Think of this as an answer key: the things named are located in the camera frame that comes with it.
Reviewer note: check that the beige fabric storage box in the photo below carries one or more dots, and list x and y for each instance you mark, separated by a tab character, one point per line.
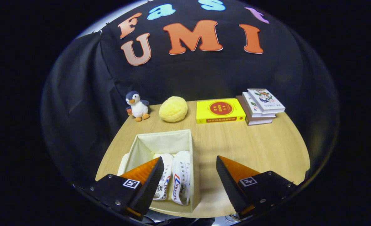
160	142

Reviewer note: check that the yellow book with red circle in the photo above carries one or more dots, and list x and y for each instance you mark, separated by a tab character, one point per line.
202	113

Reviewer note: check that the row of small cloth clips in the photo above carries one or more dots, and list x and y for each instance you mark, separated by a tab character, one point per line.
107	23

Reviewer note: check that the white illustrated cover book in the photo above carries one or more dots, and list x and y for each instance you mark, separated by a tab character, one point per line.
265	99

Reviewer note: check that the yellow round plush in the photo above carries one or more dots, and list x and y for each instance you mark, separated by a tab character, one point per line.
172	110

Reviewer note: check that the white canvas shoe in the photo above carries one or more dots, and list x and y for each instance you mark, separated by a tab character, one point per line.
182	169
167	175

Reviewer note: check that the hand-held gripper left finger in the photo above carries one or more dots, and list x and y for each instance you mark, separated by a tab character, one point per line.
152	185

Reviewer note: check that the penguin plush toy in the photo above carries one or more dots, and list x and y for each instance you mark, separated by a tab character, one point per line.
138	108

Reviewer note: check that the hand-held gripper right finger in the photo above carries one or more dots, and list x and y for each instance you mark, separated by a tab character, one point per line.
227	185

